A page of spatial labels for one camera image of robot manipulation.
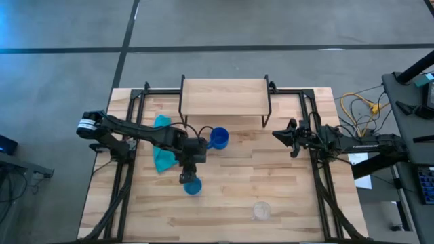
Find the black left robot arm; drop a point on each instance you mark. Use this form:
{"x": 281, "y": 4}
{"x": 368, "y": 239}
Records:
{"x": 135, "y": 128}

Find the black metal table frame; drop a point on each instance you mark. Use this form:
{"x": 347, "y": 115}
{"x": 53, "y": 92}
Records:
{"x": 140, "y": 101}

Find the dark grey side desk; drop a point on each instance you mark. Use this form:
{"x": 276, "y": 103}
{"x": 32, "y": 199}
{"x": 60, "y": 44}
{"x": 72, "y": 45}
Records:
{"x": 20, "y": 166}

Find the grey side table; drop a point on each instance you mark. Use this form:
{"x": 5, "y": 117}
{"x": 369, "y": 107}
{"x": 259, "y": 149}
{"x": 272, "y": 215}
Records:
{"x": 407, "y": 135}

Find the backlit black keyboard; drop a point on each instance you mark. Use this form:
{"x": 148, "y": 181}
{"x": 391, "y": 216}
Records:
{"x": 427, "y": 184}

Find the clear glass mug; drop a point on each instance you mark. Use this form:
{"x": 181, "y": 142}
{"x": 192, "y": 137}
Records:
{"x": 261, "y": 210}

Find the small blue cup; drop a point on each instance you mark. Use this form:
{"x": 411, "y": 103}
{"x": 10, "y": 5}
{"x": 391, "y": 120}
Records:
{"x": 194, "y": 188}

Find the black handheld device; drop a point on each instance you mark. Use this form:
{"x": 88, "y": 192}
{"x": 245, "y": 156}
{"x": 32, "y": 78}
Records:
{"x": 412, "y": 109}

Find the white paper sheet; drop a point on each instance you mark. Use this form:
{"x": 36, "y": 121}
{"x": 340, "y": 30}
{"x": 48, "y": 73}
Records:
{"x": 357, "y": 158}

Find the black flat bar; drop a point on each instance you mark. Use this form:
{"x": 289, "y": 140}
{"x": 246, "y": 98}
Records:
{"x": 424, "y": 138}

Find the teal cloth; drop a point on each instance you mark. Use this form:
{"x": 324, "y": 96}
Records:
{"x": 162, "y": 161}

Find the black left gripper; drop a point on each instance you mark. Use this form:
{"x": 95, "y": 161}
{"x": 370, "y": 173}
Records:
{"x": 195, "y": 150}

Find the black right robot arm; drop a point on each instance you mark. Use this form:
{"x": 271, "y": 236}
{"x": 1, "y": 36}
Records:
{"x": 366, "y": 144}

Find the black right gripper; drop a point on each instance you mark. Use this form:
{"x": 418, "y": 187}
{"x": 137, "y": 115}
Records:
{"x": 312, "y": 137}

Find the small teal box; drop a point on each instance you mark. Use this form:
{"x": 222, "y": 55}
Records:
{"x": 424, "y": 80}

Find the black support beam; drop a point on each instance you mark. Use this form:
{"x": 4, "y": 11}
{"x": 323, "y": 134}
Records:
{"x": 376, "y": 166}

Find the black slanted pole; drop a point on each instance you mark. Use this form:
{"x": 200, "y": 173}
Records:
{"x": 417, "y": 67}

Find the large blue mug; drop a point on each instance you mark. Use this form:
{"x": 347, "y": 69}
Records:
{"x": 220, "y": 139}

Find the wooden shelf with black legs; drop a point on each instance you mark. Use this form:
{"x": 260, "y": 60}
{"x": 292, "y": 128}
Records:
{"x": 223, "y": 96}

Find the blue-lit dark device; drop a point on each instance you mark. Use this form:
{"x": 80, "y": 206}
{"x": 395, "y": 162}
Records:
{"x": 6, "y": 145}

